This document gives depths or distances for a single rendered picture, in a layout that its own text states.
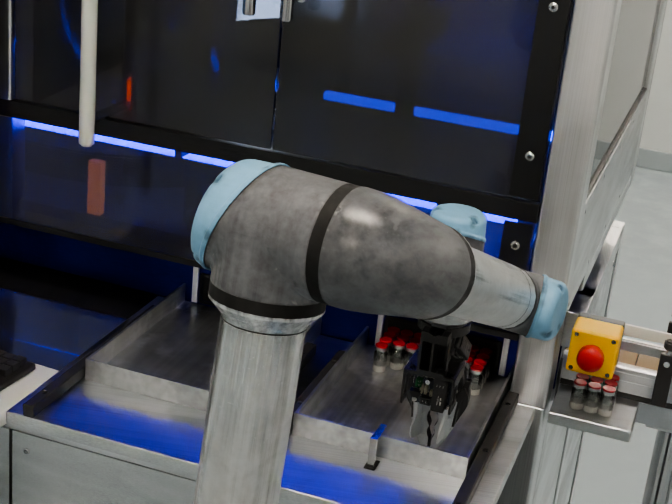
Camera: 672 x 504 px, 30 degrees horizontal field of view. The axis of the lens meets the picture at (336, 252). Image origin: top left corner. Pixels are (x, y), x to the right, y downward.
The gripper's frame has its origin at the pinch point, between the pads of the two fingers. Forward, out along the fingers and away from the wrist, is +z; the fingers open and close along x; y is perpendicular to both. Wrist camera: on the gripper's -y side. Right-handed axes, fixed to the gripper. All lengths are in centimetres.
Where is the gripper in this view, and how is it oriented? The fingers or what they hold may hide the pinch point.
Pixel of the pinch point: (430, 441)
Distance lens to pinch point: 179.4
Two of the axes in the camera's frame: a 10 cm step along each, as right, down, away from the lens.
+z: -0.9, 9.3, 3.6
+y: -3.3, 3.2, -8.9
